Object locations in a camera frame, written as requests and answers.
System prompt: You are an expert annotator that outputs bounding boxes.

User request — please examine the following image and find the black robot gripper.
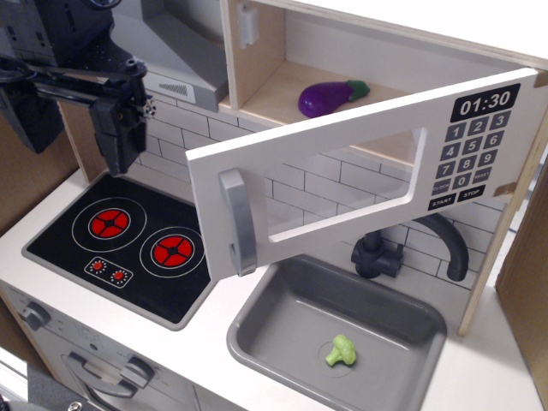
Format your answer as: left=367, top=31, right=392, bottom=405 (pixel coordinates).
left=1, top=42, right=148, bottom=176

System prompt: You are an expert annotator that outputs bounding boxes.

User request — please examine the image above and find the white toy microwave door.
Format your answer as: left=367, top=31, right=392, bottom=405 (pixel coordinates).
left=187, top=68, right=547, bottom=281

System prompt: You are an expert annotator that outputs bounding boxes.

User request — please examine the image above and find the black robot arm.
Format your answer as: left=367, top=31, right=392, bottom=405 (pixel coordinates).
left=1, top=0, right=150, bottom=176

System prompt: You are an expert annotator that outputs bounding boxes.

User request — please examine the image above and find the grey toy range hood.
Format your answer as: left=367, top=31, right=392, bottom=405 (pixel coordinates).
left=111, top=1, right=229, bottom=112

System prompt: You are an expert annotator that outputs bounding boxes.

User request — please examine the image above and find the black toy stove top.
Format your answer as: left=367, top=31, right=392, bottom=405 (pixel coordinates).
left=22, top=175, right=213, bottom=331

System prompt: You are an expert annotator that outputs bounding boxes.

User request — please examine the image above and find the white door magnet latch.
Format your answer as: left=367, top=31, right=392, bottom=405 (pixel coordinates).
left=236, top=2, right=259, bottom=49

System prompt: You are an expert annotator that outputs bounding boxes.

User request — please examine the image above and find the purple toy eggplant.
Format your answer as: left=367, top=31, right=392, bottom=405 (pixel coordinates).
left=297, top=80, right=371, bottom=118

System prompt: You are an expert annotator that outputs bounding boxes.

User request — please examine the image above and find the grey oven knob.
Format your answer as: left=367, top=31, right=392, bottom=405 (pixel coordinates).
left=20, top=302, right=51, bottom=331

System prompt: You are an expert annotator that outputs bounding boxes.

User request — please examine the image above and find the grey toy sink basin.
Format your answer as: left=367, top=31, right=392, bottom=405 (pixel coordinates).
left=227, top=256, right=447, bottom=410

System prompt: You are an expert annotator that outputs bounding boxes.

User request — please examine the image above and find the black toy faucet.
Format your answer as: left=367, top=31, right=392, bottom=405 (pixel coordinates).
left=351, top=213, right=469, bottom=283

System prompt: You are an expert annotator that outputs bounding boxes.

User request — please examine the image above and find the green toy broccoli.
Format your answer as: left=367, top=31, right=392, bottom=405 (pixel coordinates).
left=325, top=334, right=357, bottom=366

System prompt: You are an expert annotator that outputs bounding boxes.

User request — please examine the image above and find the grey microwave door handle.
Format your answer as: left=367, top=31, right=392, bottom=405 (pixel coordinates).
left=218, top=169, right=258, bottom=277

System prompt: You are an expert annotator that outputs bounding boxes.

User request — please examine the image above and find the grey oven door handle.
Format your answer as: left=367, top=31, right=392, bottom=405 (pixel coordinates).
left=63, top=352, right=155, bottom=399

